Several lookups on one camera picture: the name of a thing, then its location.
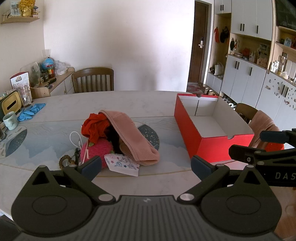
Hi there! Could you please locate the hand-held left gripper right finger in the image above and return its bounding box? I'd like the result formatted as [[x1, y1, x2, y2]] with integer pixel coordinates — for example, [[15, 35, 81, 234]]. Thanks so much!
[[177, 155, 270, 205]]

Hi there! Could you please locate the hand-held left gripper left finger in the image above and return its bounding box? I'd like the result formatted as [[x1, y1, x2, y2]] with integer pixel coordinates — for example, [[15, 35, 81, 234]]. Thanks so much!
[[32, 156, 116, 205]]

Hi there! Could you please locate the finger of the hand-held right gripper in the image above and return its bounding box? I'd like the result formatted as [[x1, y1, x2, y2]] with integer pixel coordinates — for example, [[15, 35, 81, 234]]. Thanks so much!
[[259, 130, 296, 144], [228, 145, 266, 165]]

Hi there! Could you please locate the pink fuzzy strawberry plush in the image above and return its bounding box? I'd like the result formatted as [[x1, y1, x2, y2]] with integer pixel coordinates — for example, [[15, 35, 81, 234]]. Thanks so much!
[[80, 138, 114, 168]]

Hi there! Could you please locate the white cable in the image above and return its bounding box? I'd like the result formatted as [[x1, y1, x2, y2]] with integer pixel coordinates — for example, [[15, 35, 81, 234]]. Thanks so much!
[[69, 131, 90, 161]]

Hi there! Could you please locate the black cloth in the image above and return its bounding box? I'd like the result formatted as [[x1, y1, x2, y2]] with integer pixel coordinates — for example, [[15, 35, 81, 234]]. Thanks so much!
[[107, 125, 123, 154]]

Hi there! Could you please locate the red cloth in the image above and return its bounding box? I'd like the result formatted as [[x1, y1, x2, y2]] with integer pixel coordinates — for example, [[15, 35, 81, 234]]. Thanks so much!
[[81, 113, 111, 142]]

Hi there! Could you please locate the red cardboard box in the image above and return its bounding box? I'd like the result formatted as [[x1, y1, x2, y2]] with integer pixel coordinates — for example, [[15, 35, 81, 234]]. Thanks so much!
[[174, 93, 285, 163]]

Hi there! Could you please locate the pink towel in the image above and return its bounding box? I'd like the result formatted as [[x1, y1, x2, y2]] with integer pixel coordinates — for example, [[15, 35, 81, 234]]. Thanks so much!
[[98, 110, 160, 166]]

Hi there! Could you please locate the pink draped cloth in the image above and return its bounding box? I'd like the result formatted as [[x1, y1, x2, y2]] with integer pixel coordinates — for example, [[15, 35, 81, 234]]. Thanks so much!
[[248, 110, 280, 149]]

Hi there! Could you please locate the printed face mask pack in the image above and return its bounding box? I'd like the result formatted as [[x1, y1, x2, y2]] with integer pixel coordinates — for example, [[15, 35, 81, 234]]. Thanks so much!
[[104, 153, 140, 177]]

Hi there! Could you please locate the wooden chair with cloth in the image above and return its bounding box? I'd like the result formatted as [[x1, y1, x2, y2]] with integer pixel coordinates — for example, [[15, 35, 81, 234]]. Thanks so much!
[[235, 103, 258, 124]]

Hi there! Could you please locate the row of shoes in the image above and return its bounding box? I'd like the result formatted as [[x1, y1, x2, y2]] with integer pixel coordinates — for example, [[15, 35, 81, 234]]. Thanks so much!
[[202, 87, 237, 110]]

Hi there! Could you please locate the blue rubber glove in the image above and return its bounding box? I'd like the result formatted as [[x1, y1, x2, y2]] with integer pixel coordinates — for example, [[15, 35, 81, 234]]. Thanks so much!
[[30, 103, 47, 114], [17, 109, 36, 121]]

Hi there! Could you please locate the patterned door mat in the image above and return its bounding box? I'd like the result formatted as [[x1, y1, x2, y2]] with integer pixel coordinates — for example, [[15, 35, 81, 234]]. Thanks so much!
[[187, 83, 205, 93]]

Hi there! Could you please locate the wooden side cabinet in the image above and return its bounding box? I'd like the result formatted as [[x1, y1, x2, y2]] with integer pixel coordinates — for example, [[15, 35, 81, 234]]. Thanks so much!
[[39, 67, 75, 95]]

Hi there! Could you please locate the pale green mug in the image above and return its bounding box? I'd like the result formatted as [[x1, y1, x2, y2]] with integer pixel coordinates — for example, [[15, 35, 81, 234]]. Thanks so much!
[[3, 112, 18, 130]]

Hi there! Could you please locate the wooden slatted chair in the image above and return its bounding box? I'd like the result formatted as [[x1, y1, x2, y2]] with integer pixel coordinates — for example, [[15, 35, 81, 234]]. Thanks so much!
[[72, 67, 114, 93]]

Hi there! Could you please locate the clear glass jar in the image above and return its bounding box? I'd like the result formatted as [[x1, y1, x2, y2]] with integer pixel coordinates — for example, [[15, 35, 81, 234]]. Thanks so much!
[[18, 86, 33, 108]]

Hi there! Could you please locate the group of dark bottles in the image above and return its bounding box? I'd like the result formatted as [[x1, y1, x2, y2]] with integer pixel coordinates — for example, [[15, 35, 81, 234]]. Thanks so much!
[[41, 69, 56, 81]]

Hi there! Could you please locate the yellow tissue box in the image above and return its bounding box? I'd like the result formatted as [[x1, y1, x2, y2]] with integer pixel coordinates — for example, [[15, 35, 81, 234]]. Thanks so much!
[[1, 91, 23, 116]]

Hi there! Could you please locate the clear plastic bag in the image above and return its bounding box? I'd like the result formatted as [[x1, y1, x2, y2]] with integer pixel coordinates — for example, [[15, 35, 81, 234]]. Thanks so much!
[[54, 60, 68, 76]]

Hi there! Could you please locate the clear glass dome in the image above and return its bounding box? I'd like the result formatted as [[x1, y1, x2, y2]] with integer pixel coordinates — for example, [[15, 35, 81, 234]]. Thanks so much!
[[20, 62, 42, 87]]

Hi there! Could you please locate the blue globe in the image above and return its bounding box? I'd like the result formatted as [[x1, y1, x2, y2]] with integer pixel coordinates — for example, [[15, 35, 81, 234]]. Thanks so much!
[[42, 57, 55, 70]]

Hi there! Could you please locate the red printed carton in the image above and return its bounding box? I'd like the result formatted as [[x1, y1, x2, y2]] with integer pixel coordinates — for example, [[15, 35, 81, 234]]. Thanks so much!
[[10, 71, 30, 90]]

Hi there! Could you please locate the brown door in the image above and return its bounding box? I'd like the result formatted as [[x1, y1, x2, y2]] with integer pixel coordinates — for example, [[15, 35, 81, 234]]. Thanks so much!
[[188, 1, 208, 84]]

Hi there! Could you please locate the yellow ornament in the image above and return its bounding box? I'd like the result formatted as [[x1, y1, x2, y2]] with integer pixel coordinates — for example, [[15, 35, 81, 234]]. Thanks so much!
[[20, 0, 36, 17]]

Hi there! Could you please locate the woven brown ring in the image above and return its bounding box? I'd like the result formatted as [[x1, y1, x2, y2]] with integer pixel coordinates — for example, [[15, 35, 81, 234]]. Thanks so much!
[[59, 155, 78, 169]]

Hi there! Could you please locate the white wall cabinet unit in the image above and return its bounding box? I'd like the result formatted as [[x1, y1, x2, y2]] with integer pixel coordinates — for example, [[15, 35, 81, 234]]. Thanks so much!
[[205, 0, 296, 130]]

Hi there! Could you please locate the wooden wall shelf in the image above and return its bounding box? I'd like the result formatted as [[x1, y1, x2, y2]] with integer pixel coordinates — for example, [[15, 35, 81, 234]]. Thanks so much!
[[1, 14, 40, 24]]

